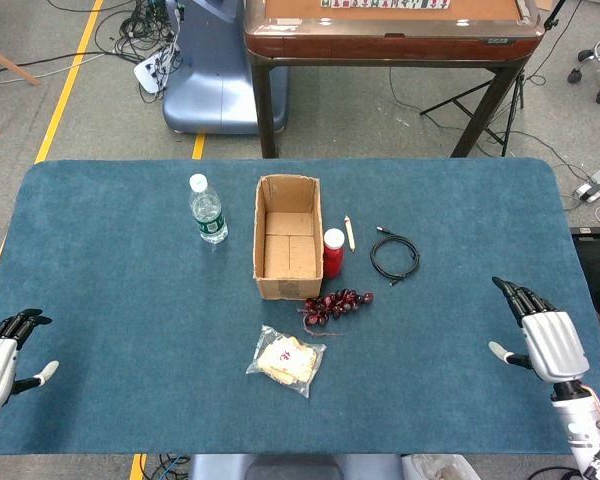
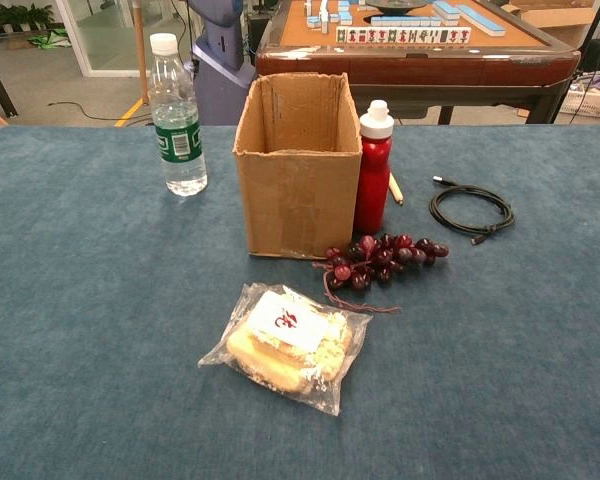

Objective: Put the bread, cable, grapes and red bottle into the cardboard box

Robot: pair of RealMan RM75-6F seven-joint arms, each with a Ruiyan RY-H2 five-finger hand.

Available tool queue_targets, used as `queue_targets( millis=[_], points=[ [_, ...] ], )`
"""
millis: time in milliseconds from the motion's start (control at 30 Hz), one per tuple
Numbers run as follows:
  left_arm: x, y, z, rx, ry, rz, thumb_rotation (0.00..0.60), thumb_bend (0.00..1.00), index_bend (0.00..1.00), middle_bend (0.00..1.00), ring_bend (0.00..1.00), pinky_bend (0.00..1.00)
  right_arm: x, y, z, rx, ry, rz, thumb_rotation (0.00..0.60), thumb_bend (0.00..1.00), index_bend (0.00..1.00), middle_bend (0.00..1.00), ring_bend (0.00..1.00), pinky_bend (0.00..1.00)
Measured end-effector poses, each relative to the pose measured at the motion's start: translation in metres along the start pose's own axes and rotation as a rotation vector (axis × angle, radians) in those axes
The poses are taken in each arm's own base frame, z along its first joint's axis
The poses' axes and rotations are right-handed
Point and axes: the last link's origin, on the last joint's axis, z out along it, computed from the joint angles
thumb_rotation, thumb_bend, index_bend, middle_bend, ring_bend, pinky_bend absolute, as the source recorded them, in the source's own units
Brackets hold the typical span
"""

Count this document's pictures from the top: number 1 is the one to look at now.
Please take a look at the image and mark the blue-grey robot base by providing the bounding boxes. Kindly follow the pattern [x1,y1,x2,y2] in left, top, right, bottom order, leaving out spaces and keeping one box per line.
[162,0,290,135]

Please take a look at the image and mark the bagged sandwich snack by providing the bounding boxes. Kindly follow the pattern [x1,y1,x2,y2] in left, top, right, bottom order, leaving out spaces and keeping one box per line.
[245,324,327,399]

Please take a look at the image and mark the black tripod stand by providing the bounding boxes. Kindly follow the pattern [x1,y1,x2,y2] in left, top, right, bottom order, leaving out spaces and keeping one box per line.
[419,0,567,159]

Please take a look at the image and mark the grey-blue robot torso base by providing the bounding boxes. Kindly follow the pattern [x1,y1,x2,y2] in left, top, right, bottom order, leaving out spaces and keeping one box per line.
[187,453,406,480]

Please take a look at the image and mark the blue table mat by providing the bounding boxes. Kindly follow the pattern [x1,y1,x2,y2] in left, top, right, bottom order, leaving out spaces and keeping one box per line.
[0,158,600,456]

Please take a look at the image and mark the white mahjong tile row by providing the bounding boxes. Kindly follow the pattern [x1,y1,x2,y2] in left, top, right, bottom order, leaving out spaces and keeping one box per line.
[320,0,451,10]

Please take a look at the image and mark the grey floor power strip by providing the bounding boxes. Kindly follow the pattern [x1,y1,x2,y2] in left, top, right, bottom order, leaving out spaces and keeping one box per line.
[573,167,600,204]

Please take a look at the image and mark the red ketchup bottle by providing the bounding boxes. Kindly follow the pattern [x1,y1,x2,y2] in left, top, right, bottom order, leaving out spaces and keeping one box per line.
[322,227,346,280]

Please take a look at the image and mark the brown mahjong table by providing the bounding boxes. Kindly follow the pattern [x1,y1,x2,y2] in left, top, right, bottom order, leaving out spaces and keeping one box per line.
[243,0,545,160]

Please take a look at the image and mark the clear water bottle green label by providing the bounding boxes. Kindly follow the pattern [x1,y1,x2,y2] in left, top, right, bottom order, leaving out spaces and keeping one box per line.
[188,173,230,245]

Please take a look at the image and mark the open cardboard box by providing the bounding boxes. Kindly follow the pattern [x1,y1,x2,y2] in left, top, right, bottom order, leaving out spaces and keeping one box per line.
[252,173,326,301]

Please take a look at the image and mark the tangled black floor cables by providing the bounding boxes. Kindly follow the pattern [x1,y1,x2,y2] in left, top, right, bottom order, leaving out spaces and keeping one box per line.
[94,0,184,104]

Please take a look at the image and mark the white power strip with plugs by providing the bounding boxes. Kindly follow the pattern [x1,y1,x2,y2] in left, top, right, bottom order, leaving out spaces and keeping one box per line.
[132,52,174,95]

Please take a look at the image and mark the white plastic bin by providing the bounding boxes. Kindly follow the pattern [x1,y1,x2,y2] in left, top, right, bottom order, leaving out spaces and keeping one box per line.
[402,453,476,480]

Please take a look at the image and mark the dark red grape bunch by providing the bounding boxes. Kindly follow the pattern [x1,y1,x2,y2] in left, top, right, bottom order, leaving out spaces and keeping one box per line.
[297,288,375,337]

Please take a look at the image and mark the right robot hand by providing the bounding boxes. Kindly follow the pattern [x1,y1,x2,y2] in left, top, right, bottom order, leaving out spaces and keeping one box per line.
[488,276,592,401]

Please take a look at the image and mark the wooden easel legs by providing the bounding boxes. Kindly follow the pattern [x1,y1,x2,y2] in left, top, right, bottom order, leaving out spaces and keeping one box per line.
[0,40,41,139]

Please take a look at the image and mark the black cable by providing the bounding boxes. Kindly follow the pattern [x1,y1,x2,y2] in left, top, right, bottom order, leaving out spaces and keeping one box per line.
[369,225,422,287]

